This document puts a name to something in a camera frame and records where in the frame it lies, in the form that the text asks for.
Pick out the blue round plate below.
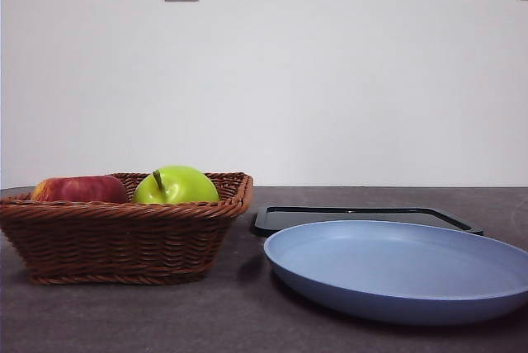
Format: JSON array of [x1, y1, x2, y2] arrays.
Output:
[[263, 220, 528, 326]]

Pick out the brown wicker basket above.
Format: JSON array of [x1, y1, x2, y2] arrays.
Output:
[[0, 171, 254, 286]]

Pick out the black rectangular tray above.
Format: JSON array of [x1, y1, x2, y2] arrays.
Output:
[[251, 205, 484, 238]]

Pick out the green apple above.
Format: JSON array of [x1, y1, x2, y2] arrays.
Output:
[[131, 164, 220, 205]]

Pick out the red apple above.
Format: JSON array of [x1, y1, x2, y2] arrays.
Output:
[[31, 175, 128, 205]]

